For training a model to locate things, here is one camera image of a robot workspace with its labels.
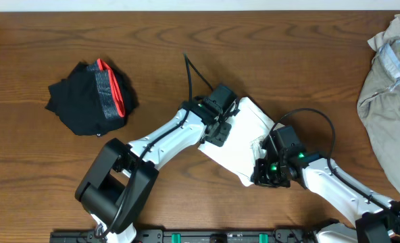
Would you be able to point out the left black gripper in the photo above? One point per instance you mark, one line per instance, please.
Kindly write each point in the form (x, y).
(219, 140)

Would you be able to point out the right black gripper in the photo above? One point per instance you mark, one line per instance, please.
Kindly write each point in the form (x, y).
(259, 177)

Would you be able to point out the white printed t-shirt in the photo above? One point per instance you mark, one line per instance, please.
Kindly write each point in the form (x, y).
(242, 147)

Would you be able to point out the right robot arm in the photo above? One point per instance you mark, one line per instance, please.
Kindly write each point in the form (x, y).
(375, 217)

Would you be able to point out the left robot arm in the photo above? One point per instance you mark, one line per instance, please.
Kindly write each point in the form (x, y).
(118, 183)

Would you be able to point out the khaki beige garment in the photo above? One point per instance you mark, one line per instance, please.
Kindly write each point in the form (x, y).
(378, 105)

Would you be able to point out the black shorts with red waistband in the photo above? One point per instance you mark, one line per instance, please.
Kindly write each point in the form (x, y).
(94, 99)

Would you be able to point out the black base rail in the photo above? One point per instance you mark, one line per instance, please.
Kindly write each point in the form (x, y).
(163, 236)

